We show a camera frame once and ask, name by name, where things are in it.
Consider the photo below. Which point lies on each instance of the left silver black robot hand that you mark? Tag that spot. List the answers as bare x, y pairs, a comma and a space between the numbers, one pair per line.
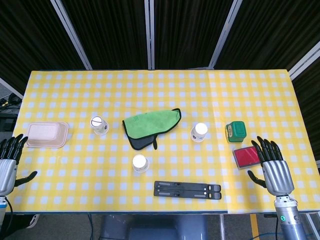
6, 170

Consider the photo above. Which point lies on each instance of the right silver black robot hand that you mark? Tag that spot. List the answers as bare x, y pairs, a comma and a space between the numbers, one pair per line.
277, 175

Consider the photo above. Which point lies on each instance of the white paper cup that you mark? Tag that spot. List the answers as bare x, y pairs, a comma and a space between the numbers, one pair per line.
200, 132
139, 162

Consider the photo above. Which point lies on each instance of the white paper cup lined base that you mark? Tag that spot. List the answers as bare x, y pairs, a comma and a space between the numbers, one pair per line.
98, 125

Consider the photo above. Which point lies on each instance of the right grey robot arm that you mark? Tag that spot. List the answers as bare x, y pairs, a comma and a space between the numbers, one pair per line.
290, 220

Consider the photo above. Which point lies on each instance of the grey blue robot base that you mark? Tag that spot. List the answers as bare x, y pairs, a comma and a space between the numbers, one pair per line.
155, 227

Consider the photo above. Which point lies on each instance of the red flat card case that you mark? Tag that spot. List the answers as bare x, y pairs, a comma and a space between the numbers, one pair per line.
246, 157

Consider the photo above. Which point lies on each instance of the beige food container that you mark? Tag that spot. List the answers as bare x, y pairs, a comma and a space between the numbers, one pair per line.
46, 135

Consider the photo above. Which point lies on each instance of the small green box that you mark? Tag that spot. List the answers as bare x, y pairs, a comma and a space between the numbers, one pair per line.
236, 132

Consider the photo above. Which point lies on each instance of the grey table leg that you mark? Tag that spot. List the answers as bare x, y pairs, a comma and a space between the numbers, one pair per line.
222, 226

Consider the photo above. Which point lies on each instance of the black ribbed partition panel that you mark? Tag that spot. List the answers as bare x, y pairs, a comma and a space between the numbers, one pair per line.
107, 32
275, 30
27, 37
310, 105
190, 32

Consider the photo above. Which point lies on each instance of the black folding stand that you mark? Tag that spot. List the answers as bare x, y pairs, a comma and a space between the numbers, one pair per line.
185, 190

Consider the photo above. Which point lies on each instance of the green cloth black trim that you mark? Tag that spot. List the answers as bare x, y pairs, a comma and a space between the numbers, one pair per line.
147, 123

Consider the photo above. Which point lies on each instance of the yellow white checked tablecloth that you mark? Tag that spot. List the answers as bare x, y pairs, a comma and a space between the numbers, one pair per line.
160, 90

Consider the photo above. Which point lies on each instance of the grey partition frame post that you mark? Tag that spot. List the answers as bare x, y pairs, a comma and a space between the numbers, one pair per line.
305, 60
226, 35
149, 35
71, 35
11, 88

